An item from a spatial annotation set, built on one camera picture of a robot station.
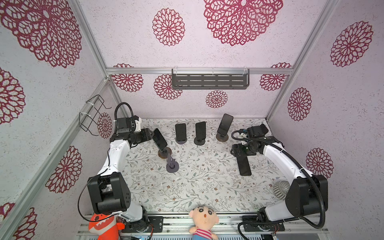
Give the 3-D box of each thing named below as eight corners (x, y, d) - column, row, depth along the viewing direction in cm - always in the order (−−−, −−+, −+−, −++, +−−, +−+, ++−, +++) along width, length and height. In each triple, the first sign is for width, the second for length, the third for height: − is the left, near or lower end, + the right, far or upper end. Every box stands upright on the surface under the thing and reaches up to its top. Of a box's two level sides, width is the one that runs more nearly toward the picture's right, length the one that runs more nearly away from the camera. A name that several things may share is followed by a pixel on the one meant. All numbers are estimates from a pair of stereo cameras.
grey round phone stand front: (171, 175, 93) (169, 169, 87) (162, 164, 97) (161, 158, 91) (179, 169, 95) (178, 163, 89) (170, 159, 100) (169, 153, 94)
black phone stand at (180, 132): (176, 143, 108) (175, 128, 95) (177, 138, 111) (175, 123, 98) (186, 143, 108) (185, 128, 95) (186, 138, 111) (185, 123, 98)
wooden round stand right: (216, 141, 109) (217, 138, 106) (216, 136, 113) (216, 132, 110) (228, 141, 109) (229, 138, 106) (226, 136, 113) (227, 132, 110)
